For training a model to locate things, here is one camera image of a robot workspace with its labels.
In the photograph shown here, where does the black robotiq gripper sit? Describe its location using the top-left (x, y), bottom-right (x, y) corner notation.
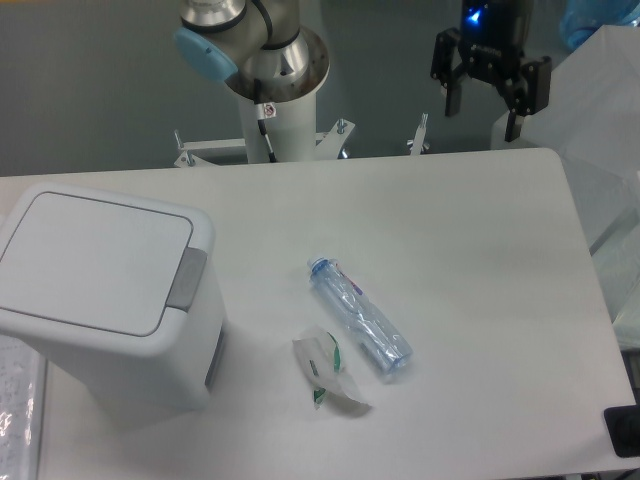
top-left (431, 1), bottom-right (552, 142)

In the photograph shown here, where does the white push-lid trash can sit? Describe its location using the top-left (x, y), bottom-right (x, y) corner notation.
top-left (1, 182), bottom-right (226, 410)

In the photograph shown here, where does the blue water jug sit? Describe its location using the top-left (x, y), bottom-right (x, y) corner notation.
top-left (559, 0), bottom-right (639, 51)

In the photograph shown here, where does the clear plastic water bottle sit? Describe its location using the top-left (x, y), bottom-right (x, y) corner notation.
top-left (307, 255), bottom-right (413, 384)

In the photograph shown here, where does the crumpled white green wrapper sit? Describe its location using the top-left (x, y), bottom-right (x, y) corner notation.
top-left (292, 326), bottom-right (372, 412)

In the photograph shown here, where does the black device at table edge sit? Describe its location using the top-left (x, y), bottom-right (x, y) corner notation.
top-left (604, 405), bottom-right (639, 458)

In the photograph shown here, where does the plastic covered paper sheet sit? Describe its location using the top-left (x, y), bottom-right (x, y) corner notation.
top-left (1, 336), bottom-right (47, 479)

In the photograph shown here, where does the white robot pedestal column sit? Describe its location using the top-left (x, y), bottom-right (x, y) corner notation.
top-left (236, 91), bottom-right (316, 164)

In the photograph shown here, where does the black cable on pedestal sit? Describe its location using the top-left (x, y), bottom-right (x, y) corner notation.
top-left (252, 78), bottom-right (279, 164)

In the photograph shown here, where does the white pedestal base frame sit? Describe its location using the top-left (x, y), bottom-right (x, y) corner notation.
top-left (172, 112), bottom-right (431, 169)

